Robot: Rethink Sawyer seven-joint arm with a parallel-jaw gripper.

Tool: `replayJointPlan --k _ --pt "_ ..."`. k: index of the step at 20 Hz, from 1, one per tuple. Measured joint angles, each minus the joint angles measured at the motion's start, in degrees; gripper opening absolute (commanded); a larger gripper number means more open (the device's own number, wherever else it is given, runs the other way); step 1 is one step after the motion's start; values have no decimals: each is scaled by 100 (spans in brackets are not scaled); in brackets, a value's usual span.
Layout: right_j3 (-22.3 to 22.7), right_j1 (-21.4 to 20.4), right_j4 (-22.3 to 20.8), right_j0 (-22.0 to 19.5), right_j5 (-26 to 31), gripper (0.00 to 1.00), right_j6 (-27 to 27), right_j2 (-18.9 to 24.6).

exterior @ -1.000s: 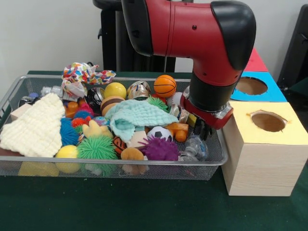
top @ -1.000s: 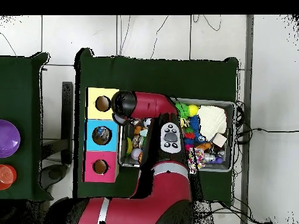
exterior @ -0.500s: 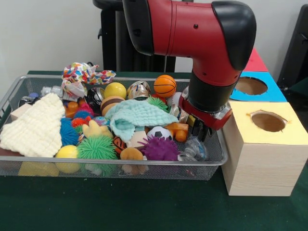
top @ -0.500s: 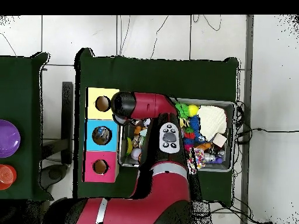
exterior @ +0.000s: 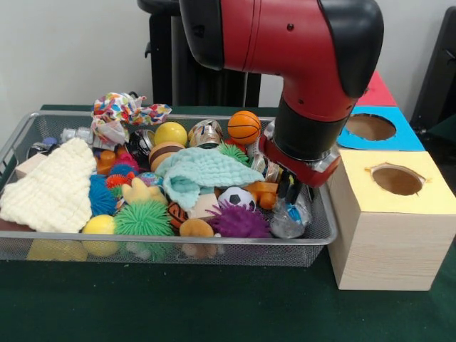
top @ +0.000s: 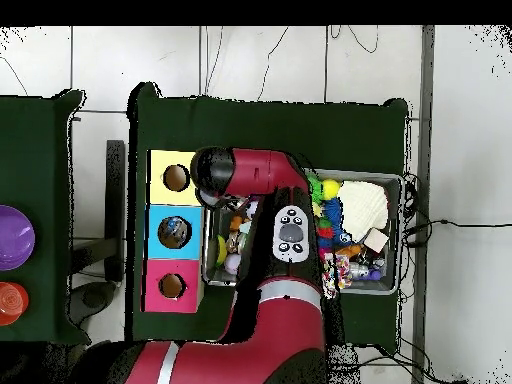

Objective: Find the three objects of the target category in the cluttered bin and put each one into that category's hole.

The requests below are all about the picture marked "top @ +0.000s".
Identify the silver mesh bin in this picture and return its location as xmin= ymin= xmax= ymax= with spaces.
xmin=202 ymin=167 xmax=404 ymax=296

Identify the yellow smooth ball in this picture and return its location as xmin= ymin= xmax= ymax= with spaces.
xmin=321 ymin=178 xmax=342 ymax=201

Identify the purple bowl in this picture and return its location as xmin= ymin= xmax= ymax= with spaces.
xmin=0 ymin=204 xmax=36 ymax=271

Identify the white toy baseball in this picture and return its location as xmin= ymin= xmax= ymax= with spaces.
xmin=224 ymin=252 xmax=242 ymax=276

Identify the dark green table cloth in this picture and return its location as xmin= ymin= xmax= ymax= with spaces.
xmin=125 ymin=81 xmax=411 ymax=348

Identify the yellow toy banana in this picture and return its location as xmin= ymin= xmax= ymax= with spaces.
xmin=215 ymin=234 xmax=228 ymax=268

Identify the orange bowl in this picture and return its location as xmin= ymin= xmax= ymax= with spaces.
xmin=0 ymin=281 xmax=30 ymax=326

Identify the dark green side-table cloth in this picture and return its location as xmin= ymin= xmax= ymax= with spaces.
xmin=0 ymin=89 xmax=93 ymax=345

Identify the wooden three-hole box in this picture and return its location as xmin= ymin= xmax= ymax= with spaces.
xmin=141 ymin=149 xmax=212 ymax=314

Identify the black power cable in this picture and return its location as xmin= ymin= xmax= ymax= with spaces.
xmin=403 ymin=217 xmax=512 ymax=249

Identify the cream knitted cloth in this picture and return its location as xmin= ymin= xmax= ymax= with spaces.
xmin=337 ymin=180 xmax=390 ymax=243

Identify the green koosh ball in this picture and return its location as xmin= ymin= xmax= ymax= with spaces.
xmin=307 ymin=175 xmax=324 ymax=205

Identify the wooden block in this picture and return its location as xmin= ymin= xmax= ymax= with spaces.
xmin=362 ymin=226 xmax=390 ymax=254

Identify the black stand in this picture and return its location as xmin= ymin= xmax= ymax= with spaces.
xmin=67 ymin=139 xmax=126 ymax=326

